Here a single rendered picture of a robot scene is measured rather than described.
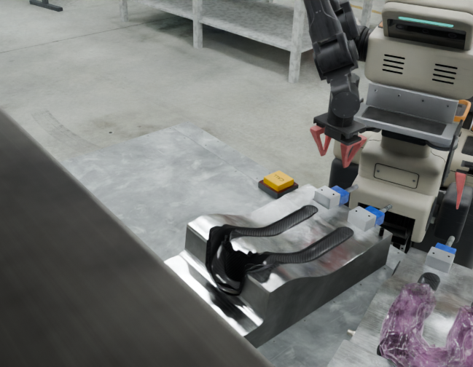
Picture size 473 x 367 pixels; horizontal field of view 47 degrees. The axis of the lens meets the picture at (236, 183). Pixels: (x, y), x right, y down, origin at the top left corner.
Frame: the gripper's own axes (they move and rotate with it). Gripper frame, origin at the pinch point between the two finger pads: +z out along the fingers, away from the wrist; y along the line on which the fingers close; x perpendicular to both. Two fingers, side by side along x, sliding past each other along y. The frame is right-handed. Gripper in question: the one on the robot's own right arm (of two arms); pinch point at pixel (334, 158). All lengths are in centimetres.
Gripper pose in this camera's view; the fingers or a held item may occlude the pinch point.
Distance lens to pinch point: 126.0
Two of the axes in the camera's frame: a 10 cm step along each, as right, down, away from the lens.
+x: 7.7, -3.2, 5.5
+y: 6.4, 4.2, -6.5
